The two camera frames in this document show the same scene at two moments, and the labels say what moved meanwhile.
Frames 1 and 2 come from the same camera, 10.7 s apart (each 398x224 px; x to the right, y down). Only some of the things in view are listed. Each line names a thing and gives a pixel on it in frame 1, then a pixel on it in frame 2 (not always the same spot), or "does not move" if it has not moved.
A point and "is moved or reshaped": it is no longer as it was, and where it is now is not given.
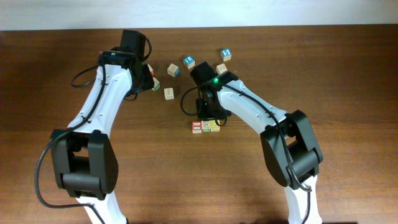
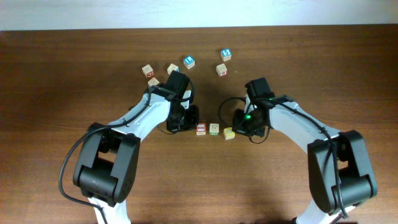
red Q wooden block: (151, 70) does not move
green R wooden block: (206, 126) → (214, 129)
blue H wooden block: (173, 70) does not move
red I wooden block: (196, 127) is moved or reshaped
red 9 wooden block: (221, 68) does not move
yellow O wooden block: (214, 126) → (229, 134)
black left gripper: (147, 78) → (192, 119)
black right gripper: (210, 112) → (241, 123)
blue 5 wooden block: (226, 54) does not move
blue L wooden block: (189, 61) does not move
